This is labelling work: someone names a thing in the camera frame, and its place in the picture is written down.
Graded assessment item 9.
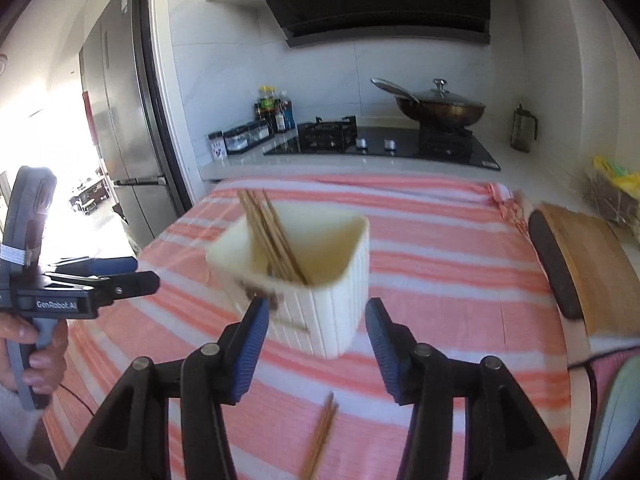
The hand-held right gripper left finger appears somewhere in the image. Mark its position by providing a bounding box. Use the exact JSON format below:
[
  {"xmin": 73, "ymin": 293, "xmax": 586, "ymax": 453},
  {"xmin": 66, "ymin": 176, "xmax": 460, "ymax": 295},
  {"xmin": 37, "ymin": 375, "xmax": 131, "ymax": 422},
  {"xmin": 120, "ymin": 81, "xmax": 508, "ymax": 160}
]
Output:
[{"xmin": 62, "ymin": 296, "xmax": 272, "ymax": 480}]

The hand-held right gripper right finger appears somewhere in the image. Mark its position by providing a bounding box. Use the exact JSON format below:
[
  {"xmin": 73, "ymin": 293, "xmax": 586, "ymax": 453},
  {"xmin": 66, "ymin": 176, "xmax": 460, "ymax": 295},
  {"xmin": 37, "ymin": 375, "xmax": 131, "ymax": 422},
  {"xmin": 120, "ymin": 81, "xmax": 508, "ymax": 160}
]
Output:
[{"xmin": 364, "ymin": 297, "xmax": 576, "ymax": 480}]

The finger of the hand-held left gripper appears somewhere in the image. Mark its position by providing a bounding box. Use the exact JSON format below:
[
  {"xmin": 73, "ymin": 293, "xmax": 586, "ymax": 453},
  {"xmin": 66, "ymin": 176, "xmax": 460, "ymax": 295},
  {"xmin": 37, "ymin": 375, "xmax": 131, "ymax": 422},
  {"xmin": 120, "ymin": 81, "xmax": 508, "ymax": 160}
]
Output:
[
  {"xmin": 47, "ymin": 256, "xmax": 140, "ymax": 281},
  {"xmin": 45, "ymin": 270, "xmax": 162, "ymax": 307}
]

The white ribbed utensil holder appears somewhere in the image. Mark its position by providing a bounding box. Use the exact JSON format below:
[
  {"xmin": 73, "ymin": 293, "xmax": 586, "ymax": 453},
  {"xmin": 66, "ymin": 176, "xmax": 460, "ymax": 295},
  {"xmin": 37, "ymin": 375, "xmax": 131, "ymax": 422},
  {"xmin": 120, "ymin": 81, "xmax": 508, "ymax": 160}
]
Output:
[{"xmin": 206, "ymin": 201, "xmax": 372, "ymax": 360}]

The bamboo chopstick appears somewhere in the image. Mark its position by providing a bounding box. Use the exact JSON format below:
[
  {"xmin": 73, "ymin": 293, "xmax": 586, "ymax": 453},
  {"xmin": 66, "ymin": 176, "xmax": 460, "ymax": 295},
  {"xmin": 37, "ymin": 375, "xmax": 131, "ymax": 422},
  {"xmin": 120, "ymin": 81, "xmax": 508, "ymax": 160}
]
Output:
[
  {"xmin": 263, "ymin": 189, "xmax": 310, "ymax": 286},
  {"xmin": 305, "ymin": 395, "xmax": 341, "ymax": 480},
  {"xmin": 299, "ymin": 392, "xmax": 335, "ymax": 480},
  {"xmin": 236, "ymin": 191, "xmax": 281, "ymax": 281}
]

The wooden chopsticks group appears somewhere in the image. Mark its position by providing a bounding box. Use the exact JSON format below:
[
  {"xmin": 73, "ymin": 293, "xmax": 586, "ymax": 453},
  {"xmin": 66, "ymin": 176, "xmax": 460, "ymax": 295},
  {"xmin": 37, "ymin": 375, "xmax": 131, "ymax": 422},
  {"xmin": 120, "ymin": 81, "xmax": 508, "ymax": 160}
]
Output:
[{"xmin": 244, "ymin": 190, "xmax": 291, "ymax": 282}]

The person's left forearm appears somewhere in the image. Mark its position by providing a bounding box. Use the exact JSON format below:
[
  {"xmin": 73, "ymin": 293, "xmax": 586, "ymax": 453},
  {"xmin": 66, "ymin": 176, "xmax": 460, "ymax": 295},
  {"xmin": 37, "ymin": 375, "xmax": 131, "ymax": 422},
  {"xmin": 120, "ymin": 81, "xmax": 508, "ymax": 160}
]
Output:
[{"xmin": 0, "ymin": 385, "xmax": 48, "ymax": 466}]

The person's left hand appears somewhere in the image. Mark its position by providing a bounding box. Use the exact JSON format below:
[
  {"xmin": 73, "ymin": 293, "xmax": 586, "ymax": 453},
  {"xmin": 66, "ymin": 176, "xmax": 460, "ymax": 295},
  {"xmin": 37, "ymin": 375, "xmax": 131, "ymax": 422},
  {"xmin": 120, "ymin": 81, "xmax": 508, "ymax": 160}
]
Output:
[{"xmin": 0, "ymin": 311, "xmax": 69, "ymax": 392}]

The pink striped tablecloth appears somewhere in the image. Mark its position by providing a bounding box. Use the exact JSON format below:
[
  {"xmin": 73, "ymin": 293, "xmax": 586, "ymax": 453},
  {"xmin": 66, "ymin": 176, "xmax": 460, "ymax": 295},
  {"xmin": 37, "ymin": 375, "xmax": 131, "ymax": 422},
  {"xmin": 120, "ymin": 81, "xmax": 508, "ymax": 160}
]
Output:
[{"xmin": 42, "ymin": 174, "xmax": 576, "ymax": 480}]

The grey refrigerator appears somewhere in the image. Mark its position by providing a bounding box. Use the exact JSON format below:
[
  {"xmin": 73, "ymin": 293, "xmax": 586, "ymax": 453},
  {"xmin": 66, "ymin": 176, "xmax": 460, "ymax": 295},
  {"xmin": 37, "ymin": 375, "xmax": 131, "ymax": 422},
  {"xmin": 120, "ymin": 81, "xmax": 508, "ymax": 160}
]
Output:
[{"xmin": 77, "ymin": 0, "xmax": 193, "ymax": 251}]

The clear seasoning box set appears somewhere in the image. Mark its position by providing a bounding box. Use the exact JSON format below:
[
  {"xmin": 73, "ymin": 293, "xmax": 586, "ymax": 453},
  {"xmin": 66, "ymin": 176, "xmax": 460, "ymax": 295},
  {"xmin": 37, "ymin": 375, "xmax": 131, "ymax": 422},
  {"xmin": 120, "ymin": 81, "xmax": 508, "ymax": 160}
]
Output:
[{"xmin": 222, "ymin": 121, "xmax": 275, "ymax": 153}]

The black oblong object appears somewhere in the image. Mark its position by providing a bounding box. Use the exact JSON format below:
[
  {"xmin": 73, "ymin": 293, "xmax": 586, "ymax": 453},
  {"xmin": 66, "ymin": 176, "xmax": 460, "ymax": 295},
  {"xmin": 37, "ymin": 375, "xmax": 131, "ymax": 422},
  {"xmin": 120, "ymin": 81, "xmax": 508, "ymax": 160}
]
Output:
[{"xmin": 528, "ymin": 208, "xmax": 585, "ymax": 321}]

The black glass cooktop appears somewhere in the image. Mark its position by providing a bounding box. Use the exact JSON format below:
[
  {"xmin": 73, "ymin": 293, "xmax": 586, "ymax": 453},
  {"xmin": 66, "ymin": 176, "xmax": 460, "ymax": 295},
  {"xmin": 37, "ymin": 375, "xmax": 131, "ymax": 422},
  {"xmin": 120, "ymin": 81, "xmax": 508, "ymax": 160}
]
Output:
[{"xmin": 263, "ymin": 125, "xmax": 502, "ymax": 172}]

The black gas stove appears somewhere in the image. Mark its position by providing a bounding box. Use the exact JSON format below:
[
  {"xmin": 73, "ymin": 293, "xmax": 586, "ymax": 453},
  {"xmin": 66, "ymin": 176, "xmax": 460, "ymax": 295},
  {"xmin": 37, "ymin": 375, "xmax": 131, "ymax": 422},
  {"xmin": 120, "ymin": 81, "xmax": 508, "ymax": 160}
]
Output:
[{"xmin": 296, "ymin": 116, "xmax": 358, "ymax": 153}]

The yellow-capped oil bottle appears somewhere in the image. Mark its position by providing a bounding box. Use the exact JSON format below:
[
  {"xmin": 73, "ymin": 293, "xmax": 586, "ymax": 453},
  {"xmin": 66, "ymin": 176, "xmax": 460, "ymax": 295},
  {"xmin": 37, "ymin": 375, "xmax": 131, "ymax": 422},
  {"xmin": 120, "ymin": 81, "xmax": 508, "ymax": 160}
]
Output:
[{"xmin": 256, "ymin": 85, "xmax": 279, "ymax": 133}]

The pink cloth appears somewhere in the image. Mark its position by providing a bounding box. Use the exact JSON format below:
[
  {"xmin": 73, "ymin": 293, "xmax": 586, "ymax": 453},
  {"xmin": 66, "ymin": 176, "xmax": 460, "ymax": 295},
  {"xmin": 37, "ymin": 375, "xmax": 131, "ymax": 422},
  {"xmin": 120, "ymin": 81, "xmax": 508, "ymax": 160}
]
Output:
[{"xmin": 587, "ymin": 345, "xmax": 640, "ymax": 411}]

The wooden cutting board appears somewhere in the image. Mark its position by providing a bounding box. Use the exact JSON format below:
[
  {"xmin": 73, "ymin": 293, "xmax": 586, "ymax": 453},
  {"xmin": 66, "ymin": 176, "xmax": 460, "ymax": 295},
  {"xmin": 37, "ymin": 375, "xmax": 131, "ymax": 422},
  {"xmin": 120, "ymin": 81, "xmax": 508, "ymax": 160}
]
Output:
[{"xmin": 540, "ymin": 202, "xmax": 640, "ymax": 338}]

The dark wok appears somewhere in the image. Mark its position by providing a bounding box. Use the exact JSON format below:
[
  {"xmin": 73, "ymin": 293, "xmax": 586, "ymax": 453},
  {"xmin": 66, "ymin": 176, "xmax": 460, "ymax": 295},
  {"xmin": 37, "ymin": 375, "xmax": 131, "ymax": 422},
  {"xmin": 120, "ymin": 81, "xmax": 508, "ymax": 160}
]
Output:
[{"xmin": 371, "ymin": 77, "xmax": 487, "ymax": 127}]

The pale teal cloth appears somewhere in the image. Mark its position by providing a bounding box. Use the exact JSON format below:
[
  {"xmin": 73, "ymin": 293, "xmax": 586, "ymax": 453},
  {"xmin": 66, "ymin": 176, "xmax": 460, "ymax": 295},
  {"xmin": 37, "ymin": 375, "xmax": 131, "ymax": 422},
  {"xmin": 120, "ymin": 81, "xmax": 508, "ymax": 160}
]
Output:
[{"xmin": 582, "ymin": 352, "xmax": 640, "ymax": 480}]

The glass coffee press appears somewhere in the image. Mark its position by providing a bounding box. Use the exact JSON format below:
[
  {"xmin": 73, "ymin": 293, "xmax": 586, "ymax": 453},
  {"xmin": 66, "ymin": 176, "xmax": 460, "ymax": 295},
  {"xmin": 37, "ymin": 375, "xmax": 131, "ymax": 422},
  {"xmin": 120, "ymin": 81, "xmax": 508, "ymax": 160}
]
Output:
[{"xmin": 511, "ymin": 104, "xmax": 539, "ymax": 153}]

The glass wok lid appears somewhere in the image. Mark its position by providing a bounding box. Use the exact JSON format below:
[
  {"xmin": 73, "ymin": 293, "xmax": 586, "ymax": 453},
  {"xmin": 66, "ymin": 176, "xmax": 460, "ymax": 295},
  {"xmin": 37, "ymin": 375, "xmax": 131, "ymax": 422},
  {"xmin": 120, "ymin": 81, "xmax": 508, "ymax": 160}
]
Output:
[{"xmin": 400, "ymin": 78, "xmax": 487, "ymax": 108}]

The basket with yellow cloth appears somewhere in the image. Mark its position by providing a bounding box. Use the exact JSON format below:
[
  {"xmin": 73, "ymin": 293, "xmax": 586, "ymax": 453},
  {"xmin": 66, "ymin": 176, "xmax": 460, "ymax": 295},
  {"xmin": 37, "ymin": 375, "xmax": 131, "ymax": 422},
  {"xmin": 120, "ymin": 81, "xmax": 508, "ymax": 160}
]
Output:
[{"xmin": 585, "ymin": 156, "xmax": 640, "ymax": 241}]

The black range hood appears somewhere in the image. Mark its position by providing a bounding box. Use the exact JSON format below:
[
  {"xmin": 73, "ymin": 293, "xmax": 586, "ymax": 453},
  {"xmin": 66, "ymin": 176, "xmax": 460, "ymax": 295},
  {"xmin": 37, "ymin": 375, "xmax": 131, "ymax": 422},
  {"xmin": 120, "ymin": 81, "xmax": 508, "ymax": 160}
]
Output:
[{"xmin": 243, "ymin": 0, "xmax": 493, "ymax": 50}]

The black cable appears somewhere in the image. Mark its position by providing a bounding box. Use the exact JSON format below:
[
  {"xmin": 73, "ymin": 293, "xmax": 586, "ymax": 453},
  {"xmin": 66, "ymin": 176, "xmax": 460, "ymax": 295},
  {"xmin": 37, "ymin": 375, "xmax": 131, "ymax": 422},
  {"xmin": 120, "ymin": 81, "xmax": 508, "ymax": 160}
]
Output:
[{"xmin": 56, "ymin": 384, "xmax": 97, "ymax": 415}]

